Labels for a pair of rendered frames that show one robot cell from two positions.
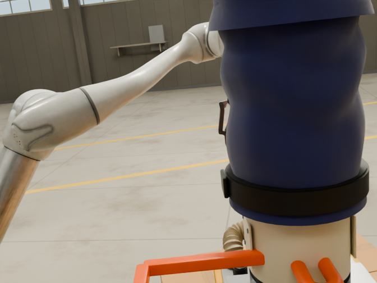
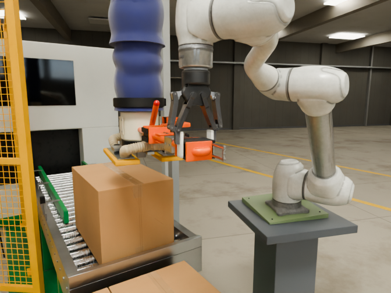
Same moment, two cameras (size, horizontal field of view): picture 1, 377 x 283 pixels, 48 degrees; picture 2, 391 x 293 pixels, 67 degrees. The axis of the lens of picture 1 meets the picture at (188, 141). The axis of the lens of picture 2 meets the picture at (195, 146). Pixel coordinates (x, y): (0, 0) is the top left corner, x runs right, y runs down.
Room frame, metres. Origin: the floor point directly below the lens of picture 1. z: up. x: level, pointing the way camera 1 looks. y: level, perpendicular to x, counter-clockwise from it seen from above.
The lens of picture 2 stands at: (1.96, -0.51, 1.37)
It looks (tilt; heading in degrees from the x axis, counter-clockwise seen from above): 9 degrees down; 155
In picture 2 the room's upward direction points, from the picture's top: straight up
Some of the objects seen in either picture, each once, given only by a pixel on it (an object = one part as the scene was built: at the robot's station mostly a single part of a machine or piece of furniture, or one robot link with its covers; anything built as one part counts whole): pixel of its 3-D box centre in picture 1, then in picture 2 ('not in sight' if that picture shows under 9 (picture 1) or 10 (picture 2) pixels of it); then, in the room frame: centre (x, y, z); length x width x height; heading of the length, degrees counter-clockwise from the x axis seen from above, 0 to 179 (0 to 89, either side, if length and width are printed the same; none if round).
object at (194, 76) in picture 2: not in sight; (195, 88); (1.25, -0.17, 1.40); 0.08 x 0.07 x 0.09; 88
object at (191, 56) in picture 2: not in sight; (195, 59); (1.25, -0.17, 1.47); 0.09 x 0.09 x 0.06
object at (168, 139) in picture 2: not in sight; (177, 143); (1.12, -0.17, 1.23); 0.07 x 0.07 x 0.04; 89
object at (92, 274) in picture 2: not in sight; (142, 258); (0.62, -0.16, 0.58); 0.70 x 0.03 x 0.06; 98
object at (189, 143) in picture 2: not in sight; (192, 148); (1.26, -0.18, 1.24); 0.08 x 0.07 x 0.05; 179
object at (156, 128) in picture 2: not in sight; (156, 134); (0.91, -0.17, 1.24); 0.10 x 0.08 x 0.06; 89
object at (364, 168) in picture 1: (292, 176); (139, 102); (0.66, -0.16, 1.36); 0.23 x 0.23 x 0.04
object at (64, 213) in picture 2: not in sight; (45, 187); (-0.85, -0.64, 0.60); 1.60 x 0.11 x 0.09; 8
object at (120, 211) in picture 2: not in sight; (119, 204); (0.27, -0.20, 0.75); 0.60 x 0.40 x 0.40; 8
